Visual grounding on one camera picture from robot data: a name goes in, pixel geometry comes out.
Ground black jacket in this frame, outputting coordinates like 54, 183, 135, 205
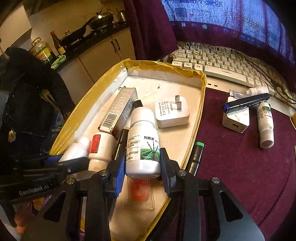
0, 47, 75, 176

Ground white square charger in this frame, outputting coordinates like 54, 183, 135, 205
222, 96, 250, 133

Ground plain white plastic bottle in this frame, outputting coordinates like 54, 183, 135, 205
58, 136, 92, 163

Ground cooking oil bottle green label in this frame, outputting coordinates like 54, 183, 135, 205
30, 37, 55, 66

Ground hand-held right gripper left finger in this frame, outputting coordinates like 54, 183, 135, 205
20, 159, 127, 241

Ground white bottle with red label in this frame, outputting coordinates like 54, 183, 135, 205
88, 132, 116, 172

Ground white tray with yellow tape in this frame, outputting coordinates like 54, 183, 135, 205
47, 59, 207, 241

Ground dark sauce bottle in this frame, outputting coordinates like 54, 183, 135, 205
50, 31, 66, 56

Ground white computer keyboard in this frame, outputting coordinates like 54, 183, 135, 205
172, 47, 292, 98

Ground small white dropper bottle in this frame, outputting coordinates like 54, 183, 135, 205
245, 86, 269, 96

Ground black frying pan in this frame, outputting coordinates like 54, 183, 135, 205
60, 22, 92, 46

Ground clear plastic blister pack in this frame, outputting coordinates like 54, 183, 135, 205
127, 177, 156, 210

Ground small white tube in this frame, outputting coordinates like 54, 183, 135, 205
229, 89, 249, 99

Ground computer monitor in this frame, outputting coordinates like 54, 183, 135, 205
161, 0, 294, 54

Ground blue jeans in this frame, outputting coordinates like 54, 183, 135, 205
50, 111, 68, 133

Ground grey box with barcode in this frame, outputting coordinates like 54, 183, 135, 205
98, 87, 138, 139

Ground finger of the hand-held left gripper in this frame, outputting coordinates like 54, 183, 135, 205
55, 157, 90, 184
35, 155, 63, 168

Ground white plug charger with label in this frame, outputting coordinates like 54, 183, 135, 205
154, 95, 190, 128

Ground person's left hand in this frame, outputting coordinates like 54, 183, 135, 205
13, 199, 40, 234

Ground black kitchen countertop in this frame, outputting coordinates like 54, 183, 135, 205
50, 21, 130, 70

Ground small white bottle tall cap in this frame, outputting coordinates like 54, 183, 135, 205
257, 101, 275, 149

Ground white bottle green picture label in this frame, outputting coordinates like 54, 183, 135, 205
125, 108, 162, 179

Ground steel wok with lid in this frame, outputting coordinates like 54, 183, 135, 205
89, 11, 114, 30

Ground black marker with green cap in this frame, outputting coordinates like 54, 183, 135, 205
186, 141, 205, 177

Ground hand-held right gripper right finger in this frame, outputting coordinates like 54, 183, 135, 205
150, 148, 265, 241

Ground steel pot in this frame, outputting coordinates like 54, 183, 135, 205
116, 9, 127, 23

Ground maroon tablecloth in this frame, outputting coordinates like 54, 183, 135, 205
159, 86, 296, 241

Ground dark blue marker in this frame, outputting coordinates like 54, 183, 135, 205
222, 93, 270, 113

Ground cream kitchen cabinet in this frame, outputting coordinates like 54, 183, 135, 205
58, 28, 137, 105

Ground black keyboard cable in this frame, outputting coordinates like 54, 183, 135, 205
240, 53, 296, 110

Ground green rag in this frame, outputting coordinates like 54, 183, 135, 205
50, 55, 66, 69

